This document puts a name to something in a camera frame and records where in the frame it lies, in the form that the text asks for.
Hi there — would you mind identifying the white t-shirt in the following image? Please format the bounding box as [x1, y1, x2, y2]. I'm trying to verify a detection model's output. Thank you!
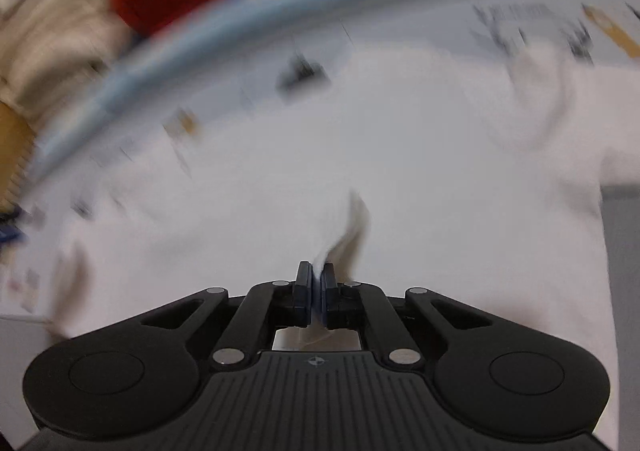
[46, 42, 640, 451]

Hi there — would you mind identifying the cream folded blanket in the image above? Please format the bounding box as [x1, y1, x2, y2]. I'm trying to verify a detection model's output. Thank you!
[1, 0, 134, 124]

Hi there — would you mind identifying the grey printed bed cover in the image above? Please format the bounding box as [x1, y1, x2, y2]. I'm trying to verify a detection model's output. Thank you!
[11, 0, 639, 450]

